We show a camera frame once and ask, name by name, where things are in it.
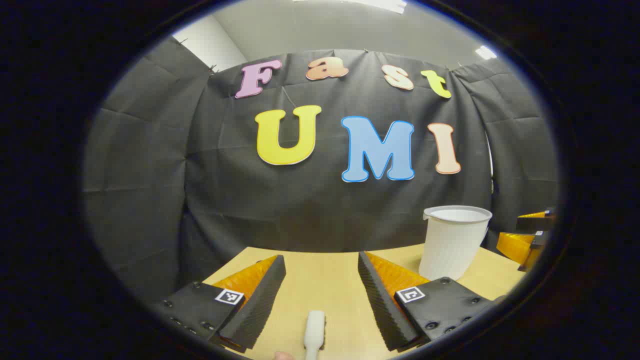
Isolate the light wooden desktop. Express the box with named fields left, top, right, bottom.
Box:
left=202, top=243, right=526, bottom=360

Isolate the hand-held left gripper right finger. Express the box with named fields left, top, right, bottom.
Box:
left=358, top=251, right=501, bottom=352

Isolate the white ribbed garbage bin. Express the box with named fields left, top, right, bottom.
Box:
left=419, top=205, right=493, bottom=281

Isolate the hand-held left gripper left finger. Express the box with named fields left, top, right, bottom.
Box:
left=152, top=255, right=287, bottom=353

